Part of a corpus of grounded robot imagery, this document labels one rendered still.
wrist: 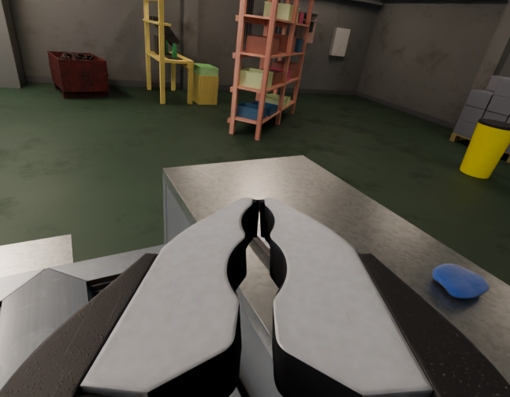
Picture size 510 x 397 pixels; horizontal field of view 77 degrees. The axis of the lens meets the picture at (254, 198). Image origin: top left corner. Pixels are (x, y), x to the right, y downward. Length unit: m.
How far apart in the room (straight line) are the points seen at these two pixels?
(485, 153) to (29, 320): 5.21
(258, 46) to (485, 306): 4.34
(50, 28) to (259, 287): 7.42
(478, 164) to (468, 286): 4.62
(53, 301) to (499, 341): 0.97
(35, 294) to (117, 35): 7.09
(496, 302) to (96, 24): 7.59
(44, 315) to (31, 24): 7.18
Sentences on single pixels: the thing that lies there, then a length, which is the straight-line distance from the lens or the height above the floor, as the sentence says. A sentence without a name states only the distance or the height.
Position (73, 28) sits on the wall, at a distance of 7.80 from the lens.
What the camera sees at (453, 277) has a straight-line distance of 0.85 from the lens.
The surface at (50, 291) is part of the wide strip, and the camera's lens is 0.99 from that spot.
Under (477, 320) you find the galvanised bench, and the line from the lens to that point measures 0.82.
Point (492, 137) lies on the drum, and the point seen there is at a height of 0.58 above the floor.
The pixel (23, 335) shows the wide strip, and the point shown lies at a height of 0.87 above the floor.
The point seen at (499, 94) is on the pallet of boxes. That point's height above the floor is 0.97.
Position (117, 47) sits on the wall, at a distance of 7.83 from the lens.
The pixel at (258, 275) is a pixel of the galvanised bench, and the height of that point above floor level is 1.05.
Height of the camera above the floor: 1.52
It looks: 28 degrees down
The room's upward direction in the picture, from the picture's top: 8 degrees clockwise
